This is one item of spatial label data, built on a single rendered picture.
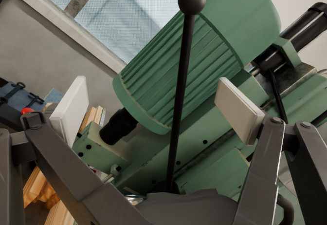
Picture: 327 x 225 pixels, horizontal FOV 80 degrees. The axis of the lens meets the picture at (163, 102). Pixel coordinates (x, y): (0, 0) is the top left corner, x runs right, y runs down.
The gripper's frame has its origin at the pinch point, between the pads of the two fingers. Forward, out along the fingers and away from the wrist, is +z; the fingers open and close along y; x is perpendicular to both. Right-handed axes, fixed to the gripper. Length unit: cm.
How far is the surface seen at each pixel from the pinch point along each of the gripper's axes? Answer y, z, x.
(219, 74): 13.5, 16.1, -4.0
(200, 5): 5.7, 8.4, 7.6
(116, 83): -5.7, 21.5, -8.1
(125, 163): -4.5, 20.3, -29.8
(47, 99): -32, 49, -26
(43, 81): -82, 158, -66
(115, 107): -22, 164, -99
